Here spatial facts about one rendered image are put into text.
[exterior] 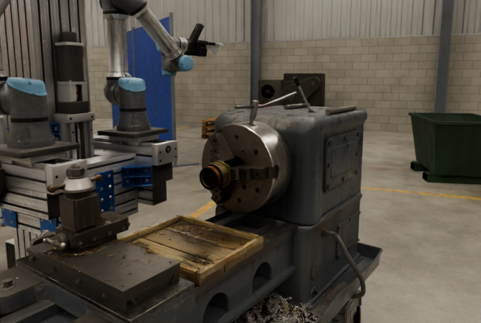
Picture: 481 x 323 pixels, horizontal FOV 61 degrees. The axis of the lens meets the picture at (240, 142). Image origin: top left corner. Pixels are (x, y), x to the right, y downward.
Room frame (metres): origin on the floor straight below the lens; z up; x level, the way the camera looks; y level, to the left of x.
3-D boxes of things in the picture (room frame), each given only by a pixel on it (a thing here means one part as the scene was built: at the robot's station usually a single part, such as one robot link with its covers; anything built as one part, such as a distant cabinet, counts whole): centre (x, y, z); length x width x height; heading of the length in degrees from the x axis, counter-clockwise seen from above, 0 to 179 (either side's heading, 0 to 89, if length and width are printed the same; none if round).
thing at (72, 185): (0.99, 0.41, 1.13); 0.08 x 0.08 x 0.03
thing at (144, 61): (8.04, 2.05, 1.18); 4.12 x 0.80 x 2.35; 30
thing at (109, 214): (1.01, 0.39, 0.99); 0.20 x 0.10 x 0.05; 144
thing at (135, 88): (1.84, 0.49, 1.33); 0.13 x 0.12 x 0.14; 39
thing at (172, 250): (1.19, 0.16, 0.89); 0.36 x 0.30 x 0.04; 54
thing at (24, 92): (1.40, 0.74, 1.33); 0.13 x 0.12 x 0.14; 82
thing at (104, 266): (0.95, 0.36, 0.95); 0.43 x 0.17 x 0.05; 54
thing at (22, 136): (1.40, 0.73, 1.21); 0.15 x 0.15 x 0.10
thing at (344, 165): (1.76, -0.23, 1.06); 0.59 x 0.48 x 0.39; 144
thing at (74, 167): (0.99, 0.41, 1.17); 0.04 x 0.04 x 0.03
